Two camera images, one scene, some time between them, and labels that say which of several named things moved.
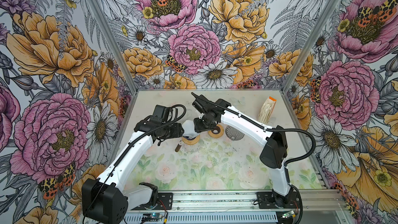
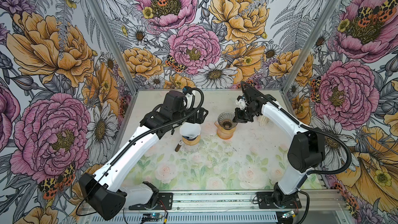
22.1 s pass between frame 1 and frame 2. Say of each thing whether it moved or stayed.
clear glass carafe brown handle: stayed
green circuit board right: stayed
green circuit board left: stayed
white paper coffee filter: stayed
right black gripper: moved
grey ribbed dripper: moved
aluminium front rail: stayed
